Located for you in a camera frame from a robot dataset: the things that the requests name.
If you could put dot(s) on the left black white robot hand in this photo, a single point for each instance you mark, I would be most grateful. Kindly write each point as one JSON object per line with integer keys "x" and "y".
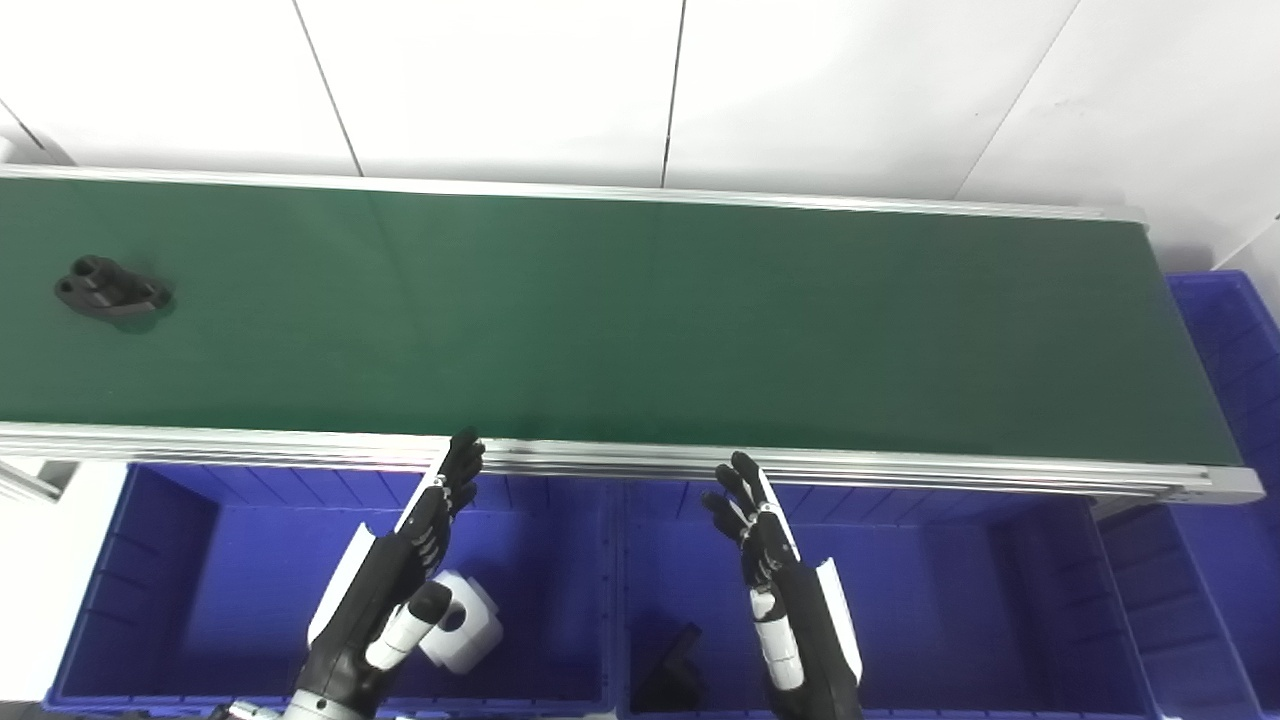
{"x": 380, "y": 590}

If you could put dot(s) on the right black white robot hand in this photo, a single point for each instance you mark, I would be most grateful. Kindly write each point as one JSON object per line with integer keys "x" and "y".
{"x": 800, "y": 620}

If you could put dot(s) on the black flanged part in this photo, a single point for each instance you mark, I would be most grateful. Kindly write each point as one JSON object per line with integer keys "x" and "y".
{"x": 105, "y": 288}

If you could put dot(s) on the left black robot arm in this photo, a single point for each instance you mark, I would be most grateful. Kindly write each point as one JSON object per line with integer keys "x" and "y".
{"x": 320, "y": 708}

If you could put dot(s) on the white blocky part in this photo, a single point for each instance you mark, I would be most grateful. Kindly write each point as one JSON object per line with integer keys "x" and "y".
{"x": 472, "y": 625}

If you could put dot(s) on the blue bin with black part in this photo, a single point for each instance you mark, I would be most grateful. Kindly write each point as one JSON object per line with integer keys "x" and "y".
{"x": 930, "y": 610}

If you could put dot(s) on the black angular part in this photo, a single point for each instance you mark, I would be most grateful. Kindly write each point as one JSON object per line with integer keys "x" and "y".
{"x": 672, "y": 672}

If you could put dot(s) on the blue bin with white part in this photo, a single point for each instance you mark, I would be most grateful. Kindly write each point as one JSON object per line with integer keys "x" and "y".
{"x": 230, "y": 600}

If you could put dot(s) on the green conveyor belt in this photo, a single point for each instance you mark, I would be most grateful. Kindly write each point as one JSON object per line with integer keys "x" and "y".
{"x": 640, "y": 310}
{"x": 900, "y": 470}

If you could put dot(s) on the aluminium conveyor leg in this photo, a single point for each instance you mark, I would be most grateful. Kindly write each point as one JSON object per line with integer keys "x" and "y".
{"x": 30, "y": 480}

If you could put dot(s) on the empty blue bin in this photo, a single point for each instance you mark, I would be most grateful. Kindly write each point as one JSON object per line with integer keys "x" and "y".
{"x": 1230, "y": 380}

